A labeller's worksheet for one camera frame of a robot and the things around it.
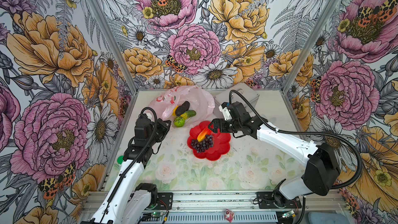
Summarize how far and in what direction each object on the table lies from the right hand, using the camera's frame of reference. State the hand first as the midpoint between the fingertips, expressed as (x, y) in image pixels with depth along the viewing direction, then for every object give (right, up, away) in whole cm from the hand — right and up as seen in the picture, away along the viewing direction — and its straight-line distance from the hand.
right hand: (215, 130), depth 81 cm
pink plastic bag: (-29, +14, +8) cm, 34 cm away
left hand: (-22, +3, -3) cm, 22 cm away
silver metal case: (+25, +19, +20) cm, 37 cm away
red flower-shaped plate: (+4, -10, +13) cm, 17 cm away
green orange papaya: (-16, +7, +23) cm, 29 cm away
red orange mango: (-5, -3, +13) cm, 14 cm away
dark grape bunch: (-6, -9, +6) cm, 13 cm away
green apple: (-21, +3, +16) cm, 27 cm away
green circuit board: (-29, -37, -10) cm, 48 cm away
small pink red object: (+5, -34, -14) cm, 37 cm away
